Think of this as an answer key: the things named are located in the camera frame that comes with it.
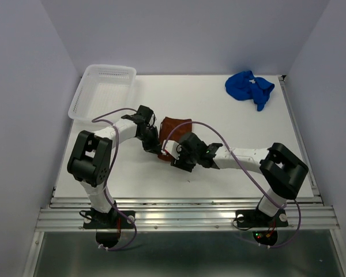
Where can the blue towel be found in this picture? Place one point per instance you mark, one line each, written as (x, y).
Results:
(245, 86)

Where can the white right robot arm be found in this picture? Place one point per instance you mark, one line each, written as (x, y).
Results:
(282, 169)

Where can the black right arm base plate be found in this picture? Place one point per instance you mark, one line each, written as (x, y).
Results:
(253, 218)

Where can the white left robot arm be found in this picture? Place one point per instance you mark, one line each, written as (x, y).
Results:
(90, 162)

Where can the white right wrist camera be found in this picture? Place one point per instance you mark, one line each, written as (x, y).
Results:
(171, 147)

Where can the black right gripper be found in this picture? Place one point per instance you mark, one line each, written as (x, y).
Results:
(180, 163)

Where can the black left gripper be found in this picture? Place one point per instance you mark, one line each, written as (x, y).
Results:
(153, 146)

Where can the white plastic basket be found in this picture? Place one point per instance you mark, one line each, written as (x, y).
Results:
(102, 88)

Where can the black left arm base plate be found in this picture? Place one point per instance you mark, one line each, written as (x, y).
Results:
(124, 220)

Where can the aluminium rail frame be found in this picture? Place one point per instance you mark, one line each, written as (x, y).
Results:
(184, 220)

